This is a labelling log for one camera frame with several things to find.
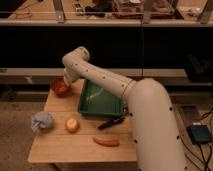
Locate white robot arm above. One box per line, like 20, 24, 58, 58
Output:
62, 47, 187, 171

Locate red bowl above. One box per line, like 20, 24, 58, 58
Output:
50, 78, 70, 97

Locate green plastic tray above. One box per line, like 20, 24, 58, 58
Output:
78, 80, 124, 118

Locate black marker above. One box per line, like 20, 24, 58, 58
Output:
98, 117, 125, 130

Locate yellow apple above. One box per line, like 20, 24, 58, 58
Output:
65, 118, 79, 133

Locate orange carrot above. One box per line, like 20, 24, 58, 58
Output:
93, 137, 120, 147

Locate wooden table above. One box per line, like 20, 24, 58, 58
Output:
28, 80, 136, 163

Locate crumpled grey cloth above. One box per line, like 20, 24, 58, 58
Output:
31, 111, 54, 133

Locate black box on floor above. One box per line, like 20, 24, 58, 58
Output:
187, 125, 212, 144

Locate black hanging cable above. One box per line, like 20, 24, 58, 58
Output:
141, 22, 146, 80

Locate floor cables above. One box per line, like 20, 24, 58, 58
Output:
179, 109, 213, 171

